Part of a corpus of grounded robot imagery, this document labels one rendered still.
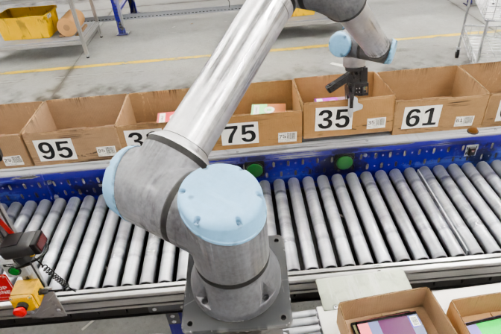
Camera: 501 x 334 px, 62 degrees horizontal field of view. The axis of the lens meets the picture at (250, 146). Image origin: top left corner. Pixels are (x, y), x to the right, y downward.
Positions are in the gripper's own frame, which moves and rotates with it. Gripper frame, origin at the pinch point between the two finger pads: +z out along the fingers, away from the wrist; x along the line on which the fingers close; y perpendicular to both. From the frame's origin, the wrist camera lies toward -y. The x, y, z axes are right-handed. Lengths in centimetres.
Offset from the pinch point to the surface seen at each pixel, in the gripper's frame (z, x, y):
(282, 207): 31.1, -19.1, -31.8
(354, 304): 36, -71, -16
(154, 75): 32, 288, -139
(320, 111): -2.6, -0.8, -11.8
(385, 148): 15.8, -3.3, 15.3
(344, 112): -1.3, -0.5, -2.0
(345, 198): 30.6, -17.2, -5.4
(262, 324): 6, -105, -44
